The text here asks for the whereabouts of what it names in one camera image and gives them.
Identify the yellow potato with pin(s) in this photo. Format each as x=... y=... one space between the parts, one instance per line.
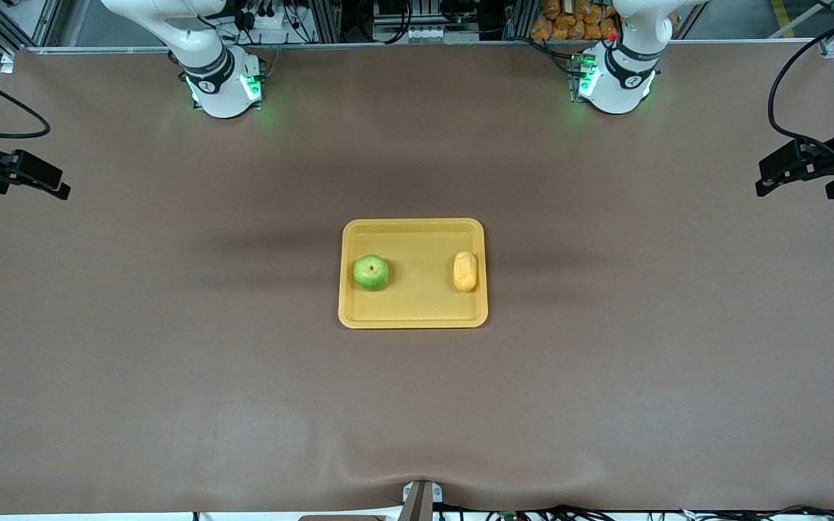
x=465 y=271

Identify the orange packaged goods pile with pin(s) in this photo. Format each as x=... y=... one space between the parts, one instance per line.
x=562 y=29

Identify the white power strip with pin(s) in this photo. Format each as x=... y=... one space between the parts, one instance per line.
x=276 y=20

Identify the brown table mat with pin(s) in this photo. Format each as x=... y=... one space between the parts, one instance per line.
x=417 y=405

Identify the black electronics box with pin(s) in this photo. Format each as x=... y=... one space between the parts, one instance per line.
x=392 y=11

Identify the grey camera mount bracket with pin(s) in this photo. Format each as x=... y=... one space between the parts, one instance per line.
x=420 y=503

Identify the white terminal block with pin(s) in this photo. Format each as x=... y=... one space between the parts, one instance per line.
x=428 y=35

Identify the yellow plastic tray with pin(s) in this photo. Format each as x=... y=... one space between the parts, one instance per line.
x=420 y=304

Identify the green apple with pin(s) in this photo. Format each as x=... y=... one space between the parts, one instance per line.
x=371 y=273

